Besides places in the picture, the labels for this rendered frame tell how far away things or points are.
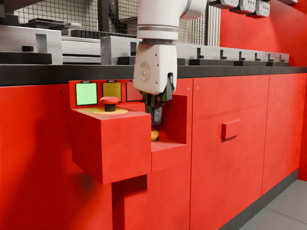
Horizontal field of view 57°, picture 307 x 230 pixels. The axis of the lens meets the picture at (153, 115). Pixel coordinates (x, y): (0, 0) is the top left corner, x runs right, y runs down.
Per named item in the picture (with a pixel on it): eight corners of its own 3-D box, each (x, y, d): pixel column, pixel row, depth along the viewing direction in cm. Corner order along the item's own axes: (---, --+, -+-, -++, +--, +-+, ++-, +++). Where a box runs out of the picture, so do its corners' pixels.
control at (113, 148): (102, 185, 51) (99, 84, 48) (71, 161, 64) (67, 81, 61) (187, 164, 62) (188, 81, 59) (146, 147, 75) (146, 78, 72)
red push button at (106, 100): (105, 117, 55) (104, 98, 54) (97, 114, 58) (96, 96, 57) (124, 115, 57) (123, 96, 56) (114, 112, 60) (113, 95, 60)
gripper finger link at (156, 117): (148, 94, 60) (147, 124, 62) (157, 96, 58) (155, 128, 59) (160, 93, 62) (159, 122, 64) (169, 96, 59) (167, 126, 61)
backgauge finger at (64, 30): (58, 28, 85) (57, 10, 84) (23, 34, 102) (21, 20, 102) (92, 31, 93) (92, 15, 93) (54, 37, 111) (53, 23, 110)
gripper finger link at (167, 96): (160, 60, 57) (148, 75, 61) (174, 92, 55) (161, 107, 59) (165, 60, 58) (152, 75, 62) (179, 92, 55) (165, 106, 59)
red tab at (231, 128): (225, 139, 128) (226, 123, 126) (221, 138, 129) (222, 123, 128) (241, 133, 138) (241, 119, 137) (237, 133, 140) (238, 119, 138)
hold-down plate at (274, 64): (272, 66, 178) (272, 61, 178) (264, 66, 182) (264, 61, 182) (289, 66, 200) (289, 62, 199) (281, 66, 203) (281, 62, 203)
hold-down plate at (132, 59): (129, 65, 93) (129, 55, 92) (118, 65, 96) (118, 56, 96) (185, 65, 114) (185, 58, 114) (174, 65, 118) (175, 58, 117)
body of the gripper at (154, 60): (129, 36, 60) (127, 89, 63) (156, 36, 52) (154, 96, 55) (157, 38, 65) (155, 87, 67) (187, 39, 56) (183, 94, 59)
